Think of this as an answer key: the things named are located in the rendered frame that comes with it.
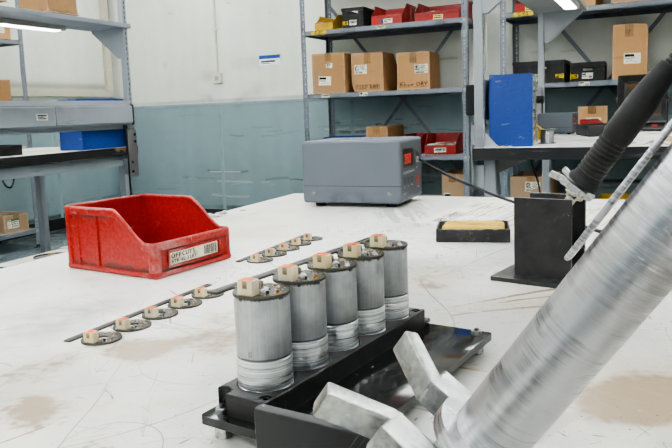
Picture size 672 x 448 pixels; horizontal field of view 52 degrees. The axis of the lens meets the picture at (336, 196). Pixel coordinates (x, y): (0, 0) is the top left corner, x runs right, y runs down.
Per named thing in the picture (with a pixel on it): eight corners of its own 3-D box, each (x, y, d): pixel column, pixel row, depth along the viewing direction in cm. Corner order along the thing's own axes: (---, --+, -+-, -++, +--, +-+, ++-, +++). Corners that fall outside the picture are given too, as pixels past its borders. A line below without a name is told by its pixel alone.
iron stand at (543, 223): (552, 333, 53) (632, 235, 48) (466, 259, 56) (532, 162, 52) (577, 313, 57) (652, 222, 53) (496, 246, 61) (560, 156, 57)
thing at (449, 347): (381, 333, 43) (381, 315, 43) (492, 351, 39) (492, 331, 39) (200, 439, 30) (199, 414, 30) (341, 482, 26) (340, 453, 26)
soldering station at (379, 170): (423, 198, 107) (422, 135, 106) (402, 208, 97) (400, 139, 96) (332, 196, 113) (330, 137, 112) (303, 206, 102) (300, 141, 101)
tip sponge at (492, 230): (508, 232, 75) (508, 218, 75) (510, 242, 70) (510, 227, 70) (438, 232, 77) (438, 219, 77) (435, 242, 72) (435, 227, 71)
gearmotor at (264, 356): (305, 395, 31) (300, 284, 30) (271, 416, 29) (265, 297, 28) (262, 385, 32) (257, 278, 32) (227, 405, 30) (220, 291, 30)
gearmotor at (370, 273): (394, 340, 38) (391, 248, 37) (371, 354, 36) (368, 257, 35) (355, 334, 39) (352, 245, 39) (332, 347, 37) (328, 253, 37)
